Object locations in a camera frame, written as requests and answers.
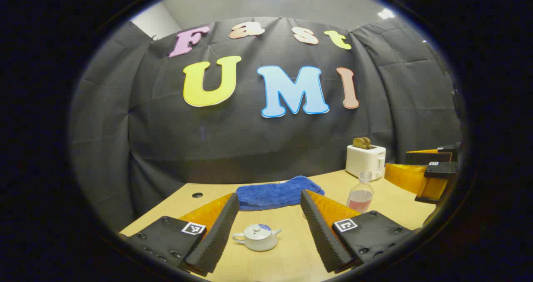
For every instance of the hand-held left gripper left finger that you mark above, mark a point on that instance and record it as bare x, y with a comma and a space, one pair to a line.
220, 232

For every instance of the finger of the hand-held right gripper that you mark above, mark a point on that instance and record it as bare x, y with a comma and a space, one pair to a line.
429, 157
406, 175

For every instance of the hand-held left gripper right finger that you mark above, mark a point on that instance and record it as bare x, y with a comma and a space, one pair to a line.
318, 232

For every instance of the white teacup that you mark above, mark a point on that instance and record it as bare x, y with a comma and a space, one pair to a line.
258, 245

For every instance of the clear water bottle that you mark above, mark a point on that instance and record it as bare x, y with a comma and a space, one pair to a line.
360, 200

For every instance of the white toaster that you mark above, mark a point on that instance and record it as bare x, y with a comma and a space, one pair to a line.
364, 161

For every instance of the brown bread slice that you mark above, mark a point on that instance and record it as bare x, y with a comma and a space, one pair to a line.
362, 143

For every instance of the blue towel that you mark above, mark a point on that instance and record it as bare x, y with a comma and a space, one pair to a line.
275, 194

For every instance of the black backdrop cloth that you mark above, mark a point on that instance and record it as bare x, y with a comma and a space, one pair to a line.
250, 140

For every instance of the ceiling light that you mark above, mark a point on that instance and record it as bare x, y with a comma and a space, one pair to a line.
386, 13

